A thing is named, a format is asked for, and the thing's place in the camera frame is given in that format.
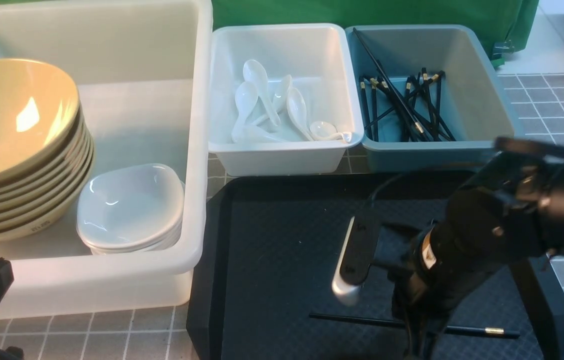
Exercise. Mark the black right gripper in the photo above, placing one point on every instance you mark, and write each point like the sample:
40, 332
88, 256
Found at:
483, 231

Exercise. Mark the white ceramic soup spoon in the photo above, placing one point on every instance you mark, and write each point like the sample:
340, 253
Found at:
254, 72

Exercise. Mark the white square sauce dish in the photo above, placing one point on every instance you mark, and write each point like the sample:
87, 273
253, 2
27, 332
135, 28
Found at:
150, 193

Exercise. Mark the beige noodle bowl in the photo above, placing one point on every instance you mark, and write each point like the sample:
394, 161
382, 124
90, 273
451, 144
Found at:
38, 106

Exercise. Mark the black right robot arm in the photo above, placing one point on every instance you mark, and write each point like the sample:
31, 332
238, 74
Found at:
533, 171

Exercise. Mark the bottom stacked beige bowl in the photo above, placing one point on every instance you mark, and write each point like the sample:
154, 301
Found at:
57, 218

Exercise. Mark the top stacked beige bowl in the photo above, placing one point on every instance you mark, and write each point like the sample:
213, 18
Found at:
50, 167

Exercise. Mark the black serving tray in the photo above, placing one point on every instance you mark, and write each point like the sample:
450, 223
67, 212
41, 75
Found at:
270, 249

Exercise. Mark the small white spoon front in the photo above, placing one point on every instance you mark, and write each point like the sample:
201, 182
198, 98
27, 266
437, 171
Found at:
324, 131

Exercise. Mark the black chopstick vertical right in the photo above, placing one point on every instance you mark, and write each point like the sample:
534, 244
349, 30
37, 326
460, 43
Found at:
438, 82

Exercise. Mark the black chopstick crossing centre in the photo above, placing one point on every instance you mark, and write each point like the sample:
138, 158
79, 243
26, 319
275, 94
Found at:
420, 108

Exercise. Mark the white spoon right bin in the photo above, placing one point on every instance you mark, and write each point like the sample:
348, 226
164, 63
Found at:
297, 111

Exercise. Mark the teal plastic chopstick bin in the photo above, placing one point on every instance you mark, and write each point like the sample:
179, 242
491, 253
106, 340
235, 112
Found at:
473, 103

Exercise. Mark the white plastic spoon bin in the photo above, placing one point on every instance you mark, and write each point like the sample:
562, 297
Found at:
316, 55

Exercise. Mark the white spoon centre bin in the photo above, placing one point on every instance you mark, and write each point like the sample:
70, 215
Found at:
278, 101

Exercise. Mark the white spoon in bin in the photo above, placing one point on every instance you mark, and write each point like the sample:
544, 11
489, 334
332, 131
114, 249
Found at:
246, 98

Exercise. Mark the lower stacked white dish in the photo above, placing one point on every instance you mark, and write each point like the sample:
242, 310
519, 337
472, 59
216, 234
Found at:
165, 242

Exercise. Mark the stacked white dish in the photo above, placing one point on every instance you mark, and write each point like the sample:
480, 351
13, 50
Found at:
165, 242
129, 237

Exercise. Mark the top stacked white dish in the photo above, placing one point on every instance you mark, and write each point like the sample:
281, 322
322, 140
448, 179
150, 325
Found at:
129, 237

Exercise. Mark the long leaning black chopstick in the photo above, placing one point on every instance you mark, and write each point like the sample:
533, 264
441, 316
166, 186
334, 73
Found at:
405, 114

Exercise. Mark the metal clamp on backdrop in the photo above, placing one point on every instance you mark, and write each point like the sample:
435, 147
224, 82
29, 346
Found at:
500, 49

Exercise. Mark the green cloth backdrop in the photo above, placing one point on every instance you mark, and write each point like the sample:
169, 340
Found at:
493, 21

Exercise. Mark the large translucent white tub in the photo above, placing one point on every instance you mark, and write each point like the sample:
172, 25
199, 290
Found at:
142, 68

